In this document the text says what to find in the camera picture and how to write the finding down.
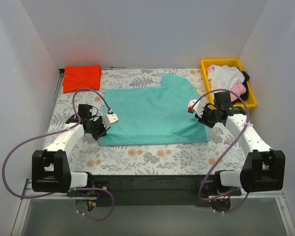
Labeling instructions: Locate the teal t shirt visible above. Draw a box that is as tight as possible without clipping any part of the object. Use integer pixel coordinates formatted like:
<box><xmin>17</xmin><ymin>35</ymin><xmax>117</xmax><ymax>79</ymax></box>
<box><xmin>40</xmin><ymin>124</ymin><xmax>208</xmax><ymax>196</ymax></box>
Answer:
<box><xmin>101</xmin><ymin>74</ymin><xmax>209</xmax><ymax>146</ymax></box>

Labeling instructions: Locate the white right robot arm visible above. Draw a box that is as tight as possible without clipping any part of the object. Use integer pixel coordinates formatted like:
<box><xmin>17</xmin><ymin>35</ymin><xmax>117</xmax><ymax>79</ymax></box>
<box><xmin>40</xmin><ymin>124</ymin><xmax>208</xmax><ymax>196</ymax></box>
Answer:
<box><xmin>188</xmin><ymin>89</ymin><xmax>285</xmax><ymax>196</ymax></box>

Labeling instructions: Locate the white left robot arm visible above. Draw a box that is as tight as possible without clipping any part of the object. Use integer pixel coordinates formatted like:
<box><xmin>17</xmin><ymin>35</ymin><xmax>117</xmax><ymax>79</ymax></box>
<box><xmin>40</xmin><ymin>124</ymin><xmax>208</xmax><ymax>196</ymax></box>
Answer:
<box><xmin>31</xmin><ymin>104</ymin><xmax>107</xmax><ymax>197</ymax></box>

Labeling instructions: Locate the floral table cloth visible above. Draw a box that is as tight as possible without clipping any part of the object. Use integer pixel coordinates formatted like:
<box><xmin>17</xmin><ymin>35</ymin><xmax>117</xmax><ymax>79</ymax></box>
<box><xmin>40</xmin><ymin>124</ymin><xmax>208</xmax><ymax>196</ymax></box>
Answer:
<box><xmin>44</xmin><ymin>69</ymin><xmax>245</xmax><ymax>175</ymax></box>

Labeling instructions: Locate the pink t shirt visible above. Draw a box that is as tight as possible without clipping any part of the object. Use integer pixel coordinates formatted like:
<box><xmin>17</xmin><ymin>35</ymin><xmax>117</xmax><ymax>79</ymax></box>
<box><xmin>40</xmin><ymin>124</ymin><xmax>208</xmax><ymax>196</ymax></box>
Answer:
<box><xmin>230</xmin><ymin>83</ymin><xmax>246</xmax><ymax>102</ymax></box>

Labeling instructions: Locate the white t shirt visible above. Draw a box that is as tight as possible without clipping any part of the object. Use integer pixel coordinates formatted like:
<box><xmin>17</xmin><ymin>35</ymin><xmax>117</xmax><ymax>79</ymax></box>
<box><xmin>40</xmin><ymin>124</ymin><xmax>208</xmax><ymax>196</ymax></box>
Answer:
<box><xmin>207</xmin><ymin>64</ymin><xmax>245</xmax><ymax>90</ymax></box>

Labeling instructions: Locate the folded orange t shirt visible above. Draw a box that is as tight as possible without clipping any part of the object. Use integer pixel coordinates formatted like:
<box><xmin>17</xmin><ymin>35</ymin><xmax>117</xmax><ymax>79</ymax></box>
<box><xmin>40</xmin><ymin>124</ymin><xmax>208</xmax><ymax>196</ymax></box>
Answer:
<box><xmin>63</xmin><ymin>65</ymin><xmax>102</xmax><ymax>93</ymax></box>

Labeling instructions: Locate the black t shirt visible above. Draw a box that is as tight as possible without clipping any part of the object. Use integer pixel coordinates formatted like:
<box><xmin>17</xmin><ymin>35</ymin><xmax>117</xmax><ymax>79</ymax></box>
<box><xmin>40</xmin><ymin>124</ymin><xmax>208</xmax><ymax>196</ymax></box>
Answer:
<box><xmin>239</xmin><ymin>71</ymin><xmax>250</xmax><ymax>101</ymax></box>

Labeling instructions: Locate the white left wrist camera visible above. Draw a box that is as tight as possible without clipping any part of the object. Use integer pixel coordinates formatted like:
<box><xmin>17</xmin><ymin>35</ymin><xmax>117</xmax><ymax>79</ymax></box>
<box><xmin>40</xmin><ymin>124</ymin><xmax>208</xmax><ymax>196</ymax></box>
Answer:
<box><xmin>102</xmin><ymin>114</ymin><xmax>119</xmax><ymax>129</ymax></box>

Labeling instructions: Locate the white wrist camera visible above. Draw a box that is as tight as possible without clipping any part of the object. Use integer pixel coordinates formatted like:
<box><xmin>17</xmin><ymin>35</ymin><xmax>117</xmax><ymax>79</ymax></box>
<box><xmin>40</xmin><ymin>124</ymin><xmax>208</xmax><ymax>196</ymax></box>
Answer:
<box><xmin>187</xmin><ymin>99</ymin><xmax>205</xmax><ymax>118</ymax></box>
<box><xmin>102</xmin><ymin>114</ymin><xmax>119</xmax><ymax>129</ymax></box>

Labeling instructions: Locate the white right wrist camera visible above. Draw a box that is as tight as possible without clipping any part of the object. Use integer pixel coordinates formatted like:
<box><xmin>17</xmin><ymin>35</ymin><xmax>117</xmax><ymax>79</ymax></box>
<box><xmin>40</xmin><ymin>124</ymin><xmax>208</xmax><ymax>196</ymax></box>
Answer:
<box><xmin>187</xmin><ymin>99</ymin><xmax>205</xmax><ymax>118</ymax></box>

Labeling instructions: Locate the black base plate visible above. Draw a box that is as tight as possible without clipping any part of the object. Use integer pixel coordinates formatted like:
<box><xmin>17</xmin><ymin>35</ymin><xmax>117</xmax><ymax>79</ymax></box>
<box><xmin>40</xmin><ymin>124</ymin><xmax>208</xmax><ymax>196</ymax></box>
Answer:
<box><xmin>66</xmin><ymin>174</ymin><xmax>243</xmax><ymax>207</ymax></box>

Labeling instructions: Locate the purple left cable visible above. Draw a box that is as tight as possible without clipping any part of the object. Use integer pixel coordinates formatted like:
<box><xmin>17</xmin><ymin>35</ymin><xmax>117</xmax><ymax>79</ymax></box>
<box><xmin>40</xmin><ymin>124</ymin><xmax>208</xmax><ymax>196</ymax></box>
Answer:
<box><xmin>1</xmin><ymin>88</ymin><xmax>115</xmax><ymax>221</ymax></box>

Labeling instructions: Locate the aluminium rail frame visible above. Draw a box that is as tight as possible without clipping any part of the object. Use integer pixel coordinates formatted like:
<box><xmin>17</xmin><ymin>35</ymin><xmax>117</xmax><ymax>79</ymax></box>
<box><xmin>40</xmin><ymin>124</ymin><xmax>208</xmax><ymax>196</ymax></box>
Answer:
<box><xmin>12</xmin><ymin>176</ymin><xmax>295</xmax><ymax>236</ymax></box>

